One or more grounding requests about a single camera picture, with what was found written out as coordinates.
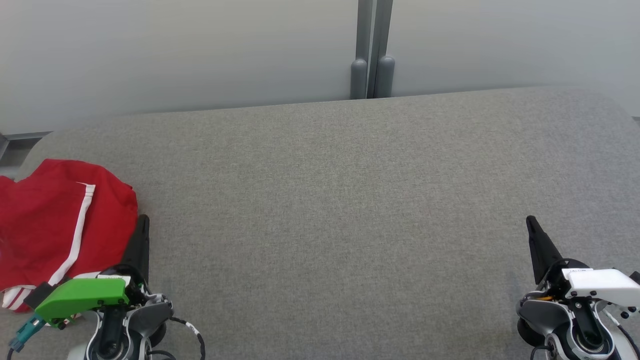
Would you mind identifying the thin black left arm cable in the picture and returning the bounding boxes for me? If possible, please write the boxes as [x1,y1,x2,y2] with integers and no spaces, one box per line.
[169,315,207,360]

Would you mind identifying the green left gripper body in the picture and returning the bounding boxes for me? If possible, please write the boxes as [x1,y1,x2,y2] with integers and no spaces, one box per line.
[34,264,152,329]

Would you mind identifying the red shorts with white stripe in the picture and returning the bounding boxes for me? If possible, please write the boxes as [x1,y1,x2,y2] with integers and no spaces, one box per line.
[0,159,139,292]

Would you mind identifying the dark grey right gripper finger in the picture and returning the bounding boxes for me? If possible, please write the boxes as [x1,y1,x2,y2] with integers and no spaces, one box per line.
[525,215,564,285]

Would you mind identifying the teal-plug left camera cable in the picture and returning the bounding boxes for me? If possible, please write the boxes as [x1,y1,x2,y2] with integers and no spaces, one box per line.
[7,314,47,354]

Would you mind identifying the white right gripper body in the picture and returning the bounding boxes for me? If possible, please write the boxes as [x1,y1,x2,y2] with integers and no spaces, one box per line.
[537,258,640,308]

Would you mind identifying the grey metal cart frame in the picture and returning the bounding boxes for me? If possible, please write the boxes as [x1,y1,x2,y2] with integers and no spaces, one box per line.
[0,131,53,168]

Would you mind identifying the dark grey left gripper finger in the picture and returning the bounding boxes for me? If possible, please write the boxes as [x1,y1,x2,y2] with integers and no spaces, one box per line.
[121,214,150,285]

